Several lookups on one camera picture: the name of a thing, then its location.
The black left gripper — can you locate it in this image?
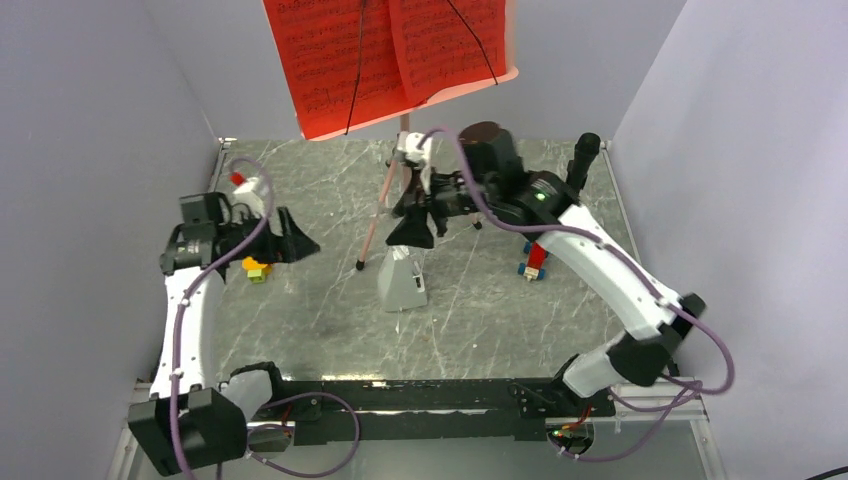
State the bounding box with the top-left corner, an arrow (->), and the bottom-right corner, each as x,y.
218,206 -> 320,265

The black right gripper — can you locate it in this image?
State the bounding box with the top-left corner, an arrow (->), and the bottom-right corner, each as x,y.
386,163 -> 498,249

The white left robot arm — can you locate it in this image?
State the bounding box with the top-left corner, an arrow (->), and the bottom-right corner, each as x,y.
128,192 -> 320,477

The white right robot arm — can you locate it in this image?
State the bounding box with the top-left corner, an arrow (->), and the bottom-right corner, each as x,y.
386,121 -> 705,415

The yellow green orange toy block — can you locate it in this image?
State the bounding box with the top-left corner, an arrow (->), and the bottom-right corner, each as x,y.
241,257 -> 272,284

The red blue toy block car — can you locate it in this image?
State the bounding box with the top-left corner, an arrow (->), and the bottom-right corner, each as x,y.
518,241 -> 549,281

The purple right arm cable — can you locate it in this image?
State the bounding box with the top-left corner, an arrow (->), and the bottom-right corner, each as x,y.
417,127 -> 737,464

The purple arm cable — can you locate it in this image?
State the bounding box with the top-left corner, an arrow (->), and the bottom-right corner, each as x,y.
417,127 -> 737,464
168,156 -> 362,480

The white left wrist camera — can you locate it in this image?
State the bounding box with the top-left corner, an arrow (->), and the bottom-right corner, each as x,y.
229,172 -> 271,217

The black recorder on round base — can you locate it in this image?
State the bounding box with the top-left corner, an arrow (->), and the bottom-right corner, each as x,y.
566,132 -> 602,192

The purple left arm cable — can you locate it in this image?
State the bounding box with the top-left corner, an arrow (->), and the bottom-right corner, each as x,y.
168,156 -> 362,480

